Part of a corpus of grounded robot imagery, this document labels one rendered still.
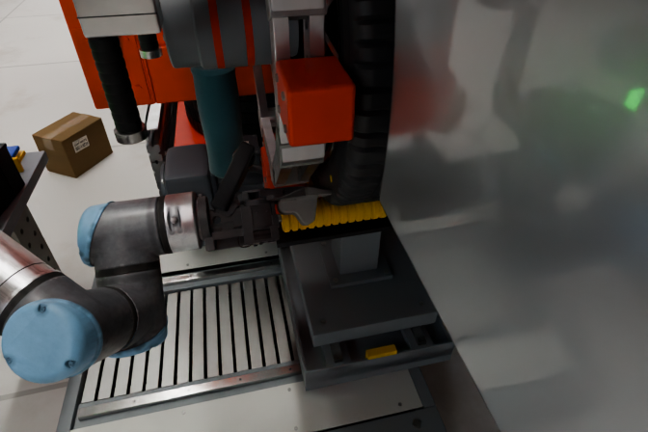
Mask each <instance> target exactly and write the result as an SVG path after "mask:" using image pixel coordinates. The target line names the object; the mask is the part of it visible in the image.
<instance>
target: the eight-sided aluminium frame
mask: <svg viewBox="0 0 648 432"><path fill-rule="evenodd" d="M265 5H266V13H267V20H268V21H269V27H270V41H271V54H272V65H270V66H271V71H272V78H273V85H274V94H275V107H270V108H268V107H267V101H266V94H265V88H264V81H263V74H262V67H261V65H260V66H253V72H254V78H255V85H256V98H257V105H258V121H259V126H260V132H261V137H263V139H264V144H265V148H266V152H267V156H268V161H269V166H270V174H271V180H272V182H273V185H274V186H275V188H276V187H284V186H290V185H298V184H305V183H307V182H310V177H311V175H312V174H313V173H314V171H315V170H316V168H317V167H318V166H319V164H321V163H323V162H324V156H325V149H326V144H317V145H309V146H300V147H292V146H291V145H290V144H289V142H288V140H287V137H286V134H285V133H284V125H283V122H282V119H281V116H280V113H278V109H277V106H278V105H279V102H278V89H277V82H276V80H275V74H276V62H277V61H279V60H289V59H290V47H289V27H288V20H299V19H303V21H304V57H305V58H312V57H324V56H325V15H326V14H327V0H265ZM274 133H276V141H275V137H274Z"/></svg>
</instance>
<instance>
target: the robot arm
mask: <svg viewBox="0 0 648 432"><path fill-rule="evenodd" d="M255 161H256V151H255V147H254V146H253V145H251V144H248V143H246V142H241V143H240V145H239V147H238V149H236V150H235V151H234V153H233V155H232V160H231V162H230V164H229V168H228V170H227V172H226V174H225V176H224V178H223V180H222V182H221V184H220V186H219V188H218V190H217V192H216V194H215V196H214V198H213V200H212V202H211V206H212V207H213V209H210V208H209V203H208V198H207V196H202V197H197V195H196V193H195V192H185V193H178V194H171V195H166V196H158V197H150V198H143V199H136V200H128V201H121V202H113V201H110V202H108V203H102V204H97V205H92V206H90V207H88V208H87V209H86V210H85V211H84V212H83V213H82V215H81V217H80V220H79V224H78V229H77V246H78V248H79V255H80V258H81V260H82V261H83V263H84V264H85V265H87V266H89V267H94V271H95V282H96V288H92V289H88V290H87V289H84V288H83V287H82V286H80V285H79V284H78V283H76V282H75V281H73V280H72V279H71V278H69V277H68V276H66V275H65V274H64V273H62V272H61V271H59V270H55V269H53V268H52V267H50V266H49V265H48V264H46V263H45V262H44V261H42V260H41V259H39V258H38V257H37V256H35V255H34V254H32V253H31V252H30V251H28V250H27V249H25V248H24V247H23V246H21V245H20V244H19V243H17V242H16V241H14V240H13V239H12V238H10V237H9V236H8V235H7V234H6V233H4V232H3V231H1V230H0V336H1V337H2V338H1V348H2V353H3V357H4V359H5V360H6V362H7V364H8V366H9V368H10V369H11V370H12V371H13V372H14V373H15V374H16V375H17V376H19V377H21V378H22V379H24V380H26V381H29V382H33V383H38V384H49V383H55V382H58V381H61V380H64V379H67V378H70V377H73V376H75V375H78V374H80V373H82V372H84V371H85V370H87V369H88V368H89V367H90V366H92V365H94V364H96V363H98V362H100V361H101V360H103V359H105V358H107V357H109V358H124V357H130V356H134V355H137V354H141V353H144V352H146V351H149V350H150V349H151V348H153V347H156V346H158V345H160V344H161V343H162V342H163V341H164V340H165V339H166V337H167V335H168V321H169V319H168V315H167V314H166V307H165V299H164V290H163V283H162V274H161V267H160V257H159V256H162V255H166V254H173V253H178V252H184V251H191V250H197V249H201V248H202V246H203V242H205V249H206V250H207V251H209V252H210V251H216V250H223V249H228V248H234V247H241V246H245V247H241V248H247V247H250V246H251V245H254V247H256V246H257V245H262V244H263V243H272V242H275V241H277V240H279V239H280V231H279V229H278V228H279V227H280V222H279V215H278V214H276V208H275V204H277V209H278V212H279V213H280V214H282V215H294V216H295V217H296V219H297V220H298V222H299V223H300V224H301V225H302V226H308V225H309V224H311V223H313V222H314V220H315V216H316V207H317V198H320V197H324V196H329V195H332V190H331V189H328V188H326V187H323V186H295V187H283V188H275V189H270V188H263V189H256V190H250V191H245V192H242V193H240V192H238V191H239V188H240V186H241V184H242V182H243V180H244V178H245V176H246V174H247V172H248V171H249V169H250V168H251V167H252V166H253V165H254V164H255ZM217 217H219V218H221V222H220V223H219V224H214V220H215V218H217ZM249 245H250V246H249Z"/></svg>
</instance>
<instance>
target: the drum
mask: <svg viewBox="0 0 648 432"><path fill-rule="evenodd" d="M159 2H160V6H161V11H162V15H163V19H164V20H163V25H162V30H163V41H164V42H165V43H166V47H167V51H168V55H169V58H170V61H171V64H172V66H173V67H174V68H192V67H203V69H215V68H237V67H251V66H260V65H272V54H271V41H270V27H269V21H268V20H267V13H266V5H265V0H159ZM288 27H289V47H290V57H293V56H296V55H297V53H298V48H299V23H298V20H288Z"/></svg>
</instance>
